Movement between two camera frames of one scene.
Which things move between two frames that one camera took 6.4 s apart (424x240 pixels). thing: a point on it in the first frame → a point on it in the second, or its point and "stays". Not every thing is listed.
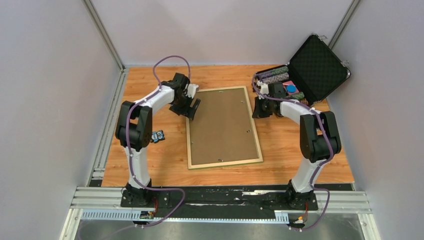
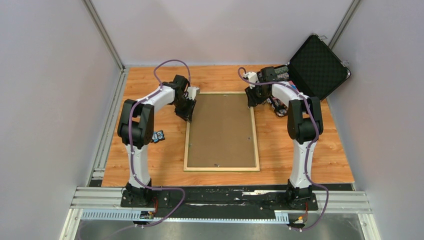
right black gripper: [257, 113] → [253, 101]
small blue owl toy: [156, 136] stays
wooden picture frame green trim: [222, 132] → [257, 169]
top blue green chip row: [280, 70] stays
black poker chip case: [316, 71] stays
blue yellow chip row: [276, 78] stays
